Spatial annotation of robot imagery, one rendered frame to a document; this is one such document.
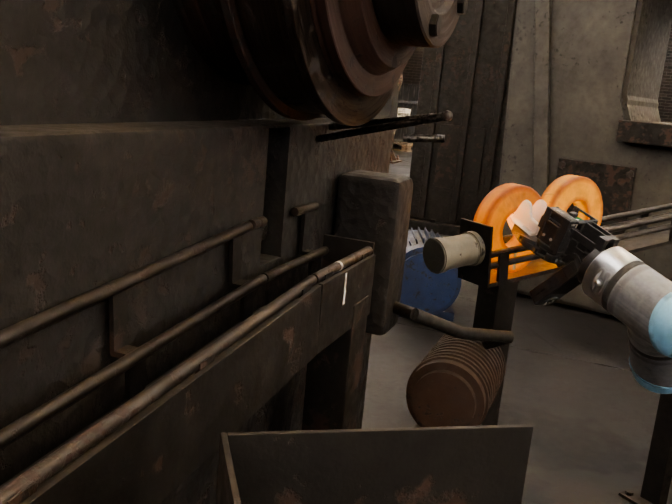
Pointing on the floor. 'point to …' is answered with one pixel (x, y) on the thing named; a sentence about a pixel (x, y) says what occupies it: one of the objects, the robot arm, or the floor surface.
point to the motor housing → (455, 383)
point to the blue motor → (427, 281)
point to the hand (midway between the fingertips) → (510, 218)
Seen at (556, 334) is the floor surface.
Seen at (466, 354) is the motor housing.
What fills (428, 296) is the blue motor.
